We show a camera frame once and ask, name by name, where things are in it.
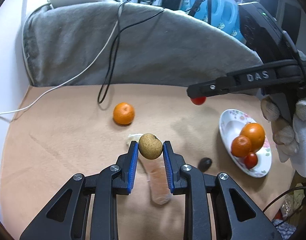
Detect brown kiwi fruit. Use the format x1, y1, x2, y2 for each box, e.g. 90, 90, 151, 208
138, 133, 163, 160

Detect peeled banana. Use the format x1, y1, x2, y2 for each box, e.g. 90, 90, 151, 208
126, 133, 171, 205

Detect right hand white glove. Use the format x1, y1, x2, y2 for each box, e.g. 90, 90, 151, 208
260, 96, 306, 178

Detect black cable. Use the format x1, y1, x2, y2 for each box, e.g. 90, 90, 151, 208
96, 0, 166, 105

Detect black plum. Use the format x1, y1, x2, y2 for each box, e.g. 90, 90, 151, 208
197, 157, 213, 173

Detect black tripod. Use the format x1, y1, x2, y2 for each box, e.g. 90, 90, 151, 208
188, 0, 212, 25

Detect small red cherry tomato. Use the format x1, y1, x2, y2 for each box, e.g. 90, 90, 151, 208
243, 152, 258, 170

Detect white cable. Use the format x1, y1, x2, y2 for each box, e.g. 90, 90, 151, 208
0, 0, 124, 118

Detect large orange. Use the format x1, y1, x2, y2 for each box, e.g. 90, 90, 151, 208
240, 123, 265, 152

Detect grey blanket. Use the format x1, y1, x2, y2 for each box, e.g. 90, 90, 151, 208
22, 2, 261, 87

